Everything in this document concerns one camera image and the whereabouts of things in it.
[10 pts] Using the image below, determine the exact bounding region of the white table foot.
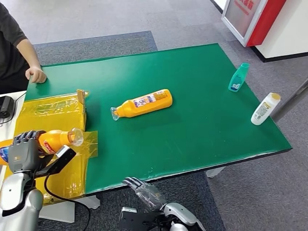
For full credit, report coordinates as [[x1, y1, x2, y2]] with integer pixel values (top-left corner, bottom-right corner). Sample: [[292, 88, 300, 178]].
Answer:
[[205, 167, 226, 179], [74, 195, 100, 210]]

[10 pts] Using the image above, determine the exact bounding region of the white side table base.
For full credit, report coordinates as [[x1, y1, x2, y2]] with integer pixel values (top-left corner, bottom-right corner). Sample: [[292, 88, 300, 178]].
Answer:
[[39, 201, 75, 224]]

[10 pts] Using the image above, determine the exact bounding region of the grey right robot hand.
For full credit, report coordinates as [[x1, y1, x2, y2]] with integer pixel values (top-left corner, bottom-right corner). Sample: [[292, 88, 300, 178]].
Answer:
[[122, 177, 167, 212]]

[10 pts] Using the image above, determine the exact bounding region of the black power adapter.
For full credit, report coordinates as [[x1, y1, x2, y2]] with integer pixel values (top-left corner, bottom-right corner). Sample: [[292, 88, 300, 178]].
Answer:
[[0, 95, 15, 119]]

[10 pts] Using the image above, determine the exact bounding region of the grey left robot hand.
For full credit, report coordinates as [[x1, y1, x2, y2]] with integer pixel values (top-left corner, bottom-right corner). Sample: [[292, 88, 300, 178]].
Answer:
[[8, 129, 54, 175]]

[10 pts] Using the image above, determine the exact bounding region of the teal plastic bottle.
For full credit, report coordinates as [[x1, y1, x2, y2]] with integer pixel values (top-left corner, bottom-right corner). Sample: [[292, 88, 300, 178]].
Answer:
[[228, 62, 251, 93]]

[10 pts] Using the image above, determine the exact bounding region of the yellow plastic wrapped cardboard box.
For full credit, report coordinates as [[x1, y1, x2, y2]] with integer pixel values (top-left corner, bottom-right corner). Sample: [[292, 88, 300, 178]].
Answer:
[[2, 90, 99, 205]]

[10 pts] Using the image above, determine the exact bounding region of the person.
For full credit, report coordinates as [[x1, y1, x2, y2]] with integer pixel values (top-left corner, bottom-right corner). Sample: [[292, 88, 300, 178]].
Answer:
[[0, 2, 29, 95]]

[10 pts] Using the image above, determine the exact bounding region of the green table mat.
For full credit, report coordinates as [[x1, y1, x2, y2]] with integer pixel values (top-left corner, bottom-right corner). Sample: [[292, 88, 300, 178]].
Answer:
[[25, 43, 293, 195]]

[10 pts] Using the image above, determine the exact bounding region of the red and white display stand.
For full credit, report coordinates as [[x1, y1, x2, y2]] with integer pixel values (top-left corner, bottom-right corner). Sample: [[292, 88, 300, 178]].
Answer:
[[221, 0, 288, 48]]

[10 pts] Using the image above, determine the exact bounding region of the white cabinet with black base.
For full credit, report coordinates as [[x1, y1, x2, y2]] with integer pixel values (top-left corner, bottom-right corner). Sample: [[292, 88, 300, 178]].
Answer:
[[251, 0, 308, 63]]

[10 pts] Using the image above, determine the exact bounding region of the grey metal pole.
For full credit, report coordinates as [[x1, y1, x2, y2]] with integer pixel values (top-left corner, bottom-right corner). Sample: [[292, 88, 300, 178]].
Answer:
[[271, 77, 308, 124]]

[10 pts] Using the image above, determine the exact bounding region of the person's hand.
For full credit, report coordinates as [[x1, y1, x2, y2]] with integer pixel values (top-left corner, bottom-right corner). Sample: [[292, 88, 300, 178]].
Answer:
[[25, 65, 48, 85]]

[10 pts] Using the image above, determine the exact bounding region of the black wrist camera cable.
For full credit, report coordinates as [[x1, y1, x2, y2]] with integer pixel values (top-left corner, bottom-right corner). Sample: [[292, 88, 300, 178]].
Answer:
[[44, 173, 91, 231]]

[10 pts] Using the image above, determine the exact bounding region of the white bottle with yellow cap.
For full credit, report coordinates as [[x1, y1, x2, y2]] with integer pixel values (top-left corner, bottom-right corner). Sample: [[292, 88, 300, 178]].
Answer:
[[251, 92, 282, 126]]

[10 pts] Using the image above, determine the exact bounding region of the black adapter cable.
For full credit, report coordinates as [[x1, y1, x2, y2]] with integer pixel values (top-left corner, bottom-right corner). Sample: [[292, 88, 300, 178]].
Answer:
[[0, 92, 26, 128]]

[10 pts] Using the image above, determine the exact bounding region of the orange bottle with clear cap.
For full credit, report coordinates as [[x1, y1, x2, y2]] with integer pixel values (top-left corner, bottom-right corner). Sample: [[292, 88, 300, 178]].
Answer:
[[110, 89, 174, 121], [0, 128, 85, 166]]

